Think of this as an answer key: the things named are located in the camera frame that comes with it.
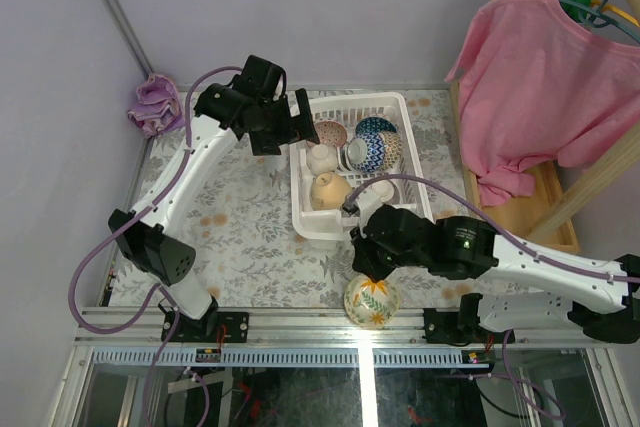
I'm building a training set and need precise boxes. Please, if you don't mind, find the red eye pattern bowl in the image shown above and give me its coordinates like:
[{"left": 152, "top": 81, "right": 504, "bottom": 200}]
[{"left": 314, "top": 120, "right": 348, "bottom": 148}]

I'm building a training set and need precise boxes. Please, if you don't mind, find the purple striped bowl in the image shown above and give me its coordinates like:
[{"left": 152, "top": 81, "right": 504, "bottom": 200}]
[{"left": 370, "top": 180, "right": 396, "bottom": 203}]

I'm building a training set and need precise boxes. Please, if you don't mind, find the white plastic dish rack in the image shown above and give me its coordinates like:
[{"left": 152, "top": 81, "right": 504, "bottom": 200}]
[{"left": 289, "top": 91, "right": 435, "bottom": 251}]

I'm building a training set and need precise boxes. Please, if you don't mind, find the yellow rimmed bottom bowl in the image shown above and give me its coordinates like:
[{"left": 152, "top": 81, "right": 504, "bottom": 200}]
[{"left": 310, "top": 172, "right": 353, "bottom": 211}]

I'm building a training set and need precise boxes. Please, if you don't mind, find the blue triangle pattern bowl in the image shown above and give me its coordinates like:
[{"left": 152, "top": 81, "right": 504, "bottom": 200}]
[{"left": 354, "top": 116, "right": 397, "bottom": 136}]

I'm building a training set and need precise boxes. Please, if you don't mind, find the orange flower pattern bowl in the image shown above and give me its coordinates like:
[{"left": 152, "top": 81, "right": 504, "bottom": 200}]
[{"left": 343, "top": 274, "right": 401, "bottom": 329}]

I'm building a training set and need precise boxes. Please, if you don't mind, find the brown checker pattern bowl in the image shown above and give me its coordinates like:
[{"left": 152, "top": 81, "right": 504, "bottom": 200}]
[{"left": 379, "top": 131, "right": 403, "bottom": 170}]

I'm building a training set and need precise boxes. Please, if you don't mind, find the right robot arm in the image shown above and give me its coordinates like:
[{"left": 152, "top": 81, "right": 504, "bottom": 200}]
[{"left": 350, "top": 205, "right": 639, "bottom": 344}]

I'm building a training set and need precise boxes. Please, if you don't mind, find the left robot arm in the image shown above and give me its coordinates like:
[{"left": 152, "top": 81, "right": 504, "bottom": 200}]
[{"left": 108, "top": 55, "right": 319, "bottom": 342}]

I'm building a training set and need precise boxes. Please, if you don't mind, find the purple folded cloth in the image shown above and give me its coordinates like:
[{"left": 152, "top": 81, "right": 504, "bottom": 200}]
[{"left": 127, "top": 73, "right": 185, "bottom": 138}]

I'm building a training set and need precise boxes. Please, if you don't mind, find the floral table mat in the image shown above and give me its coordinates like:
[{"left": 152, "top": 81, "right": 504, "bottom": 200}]
[{"left": 109, "top": 89, "right": 535, "bottom": 308}]

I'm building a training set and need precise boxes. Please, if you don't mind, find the pink t-shirt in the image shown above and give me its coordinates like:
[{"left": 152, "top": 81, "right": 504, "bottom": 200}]
[{"left": 446, "top": 0, "right": 639, "bottom": 206}]

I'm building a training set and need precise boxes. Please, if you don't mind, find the green clothes hanger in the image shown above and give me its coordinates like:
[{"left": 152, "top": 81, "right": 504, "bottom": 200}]
[{"left": 560, "top": 0, "right": 639, "bottom": 29}]

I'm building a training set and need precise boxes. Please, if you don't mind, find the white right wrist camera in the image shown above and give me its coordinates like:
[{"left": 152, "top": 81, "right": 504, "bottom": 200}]
[{"left": 342, "top": 187, "right": 383, "bottom": 223}]

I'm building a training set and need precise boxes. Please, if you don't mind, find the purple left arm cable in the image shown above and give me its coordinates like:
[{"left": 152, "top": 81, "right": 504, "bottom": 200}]
[{"left": 68, "top": 65, "right": 246, "bottom": 334}]

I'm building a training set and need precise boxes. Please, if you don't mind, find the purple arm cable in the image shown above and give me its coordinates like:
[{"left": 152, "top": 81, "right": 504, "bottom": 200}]
[
  {"left": 342, "top": 174, "right": 640, "bottom": 421},
  {"left": 68, "top": 65, "right": 246, "bottom": 334}
]

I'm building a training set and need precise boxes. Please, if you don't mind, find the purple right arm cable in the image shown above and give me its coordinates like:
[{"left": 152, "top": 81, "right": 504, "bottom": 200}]
[{"left": 342, "top": 174, "right": 640, "bottom": 421}]

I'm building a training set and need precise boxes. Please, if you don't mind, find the aluminium mounting rail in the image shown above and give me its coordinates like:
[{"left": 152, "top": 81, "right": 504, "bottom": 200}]
[{"left": 74, "top": 307, "right": 612, "bottom": 349}]

